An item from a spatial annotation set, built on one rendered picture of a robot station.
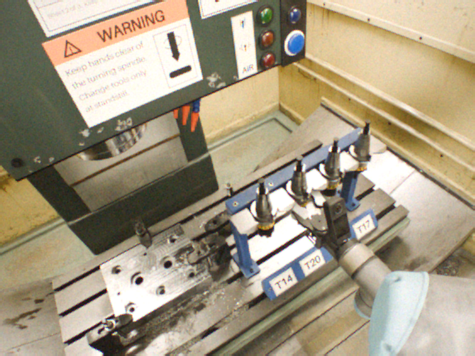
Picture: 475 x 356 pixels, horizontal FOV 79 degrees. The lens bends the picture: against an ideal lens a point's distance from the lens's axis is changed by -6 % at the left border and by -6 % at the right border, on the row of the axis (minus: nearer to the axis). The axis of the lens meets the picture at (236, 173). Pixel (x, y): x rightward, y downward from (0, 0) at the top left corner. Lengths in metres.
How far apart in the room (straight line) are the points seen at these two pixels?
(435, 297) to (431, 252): 0.92
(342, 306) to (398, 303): 0.78
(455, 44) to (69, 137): 1.07
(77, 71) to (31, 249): 1.60
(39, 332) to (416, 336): 1.35
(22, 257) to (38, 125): 1.56
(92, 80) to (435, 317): 0.46
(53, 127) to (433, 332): 0.48
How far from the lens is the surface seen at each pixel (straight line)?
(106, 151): 0.58
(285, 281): 0.98
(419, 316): 0.41
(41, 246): 1.89
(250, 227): 0.74
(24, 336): 1.52
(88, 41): 0.37
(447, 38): 1.18
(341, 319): 1.16
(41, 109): 0.39
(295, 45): 0.48
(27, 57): 0.37
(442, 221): 1.37
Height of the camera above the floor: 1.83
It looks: 47 degrees down
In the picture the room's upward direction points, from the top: 10 degrees counter-clockwise
